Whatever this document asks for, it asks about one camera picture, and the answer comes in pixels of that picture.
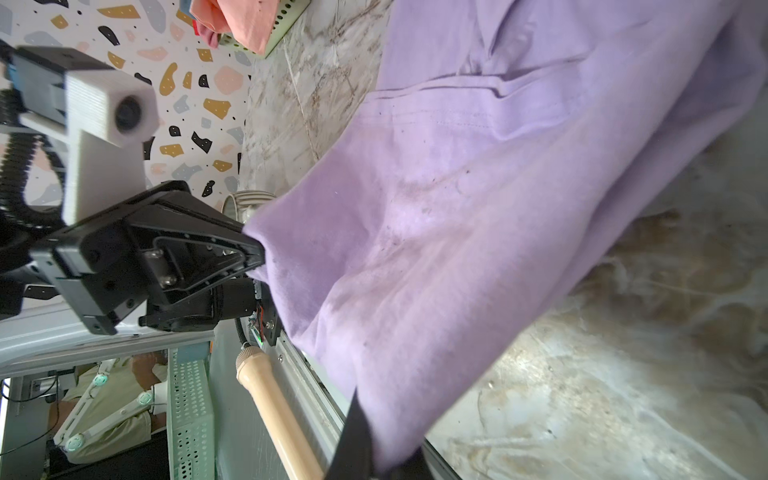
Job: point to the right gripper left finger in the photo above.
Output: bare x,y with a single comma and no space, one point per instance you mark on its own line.
353,458

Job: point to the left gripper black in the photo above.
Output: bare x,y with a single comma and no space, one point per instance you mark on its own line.
186,249

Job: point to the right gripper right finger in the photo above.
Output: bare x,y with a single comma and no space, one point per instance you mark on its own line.
415,468

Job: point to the salmon t shirt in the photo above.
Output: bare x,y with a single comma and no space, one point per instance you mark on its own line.
249,22

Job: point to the lilac t shirt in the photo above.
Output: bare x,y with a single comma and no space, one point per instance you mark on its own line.
504,149

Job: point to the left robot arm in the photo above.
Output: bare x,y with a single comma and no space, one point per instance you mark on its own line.
18,271

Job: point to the beige cylinder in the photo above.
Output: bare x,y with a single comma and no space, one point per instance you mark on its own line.
254,372

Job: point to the grey ribbed ceramic mug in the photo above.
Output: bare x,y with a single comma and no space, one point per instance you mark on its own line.
240,206

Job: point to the green perforated metal tray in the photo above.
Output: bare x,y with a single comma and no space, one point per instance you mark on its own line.
191,421

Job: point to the perforated laundry basket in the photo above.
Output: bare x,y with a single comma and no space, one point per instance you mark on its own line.
287,15

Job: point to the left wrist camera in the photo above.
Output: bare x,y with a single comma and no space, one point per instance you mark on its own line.
98,115

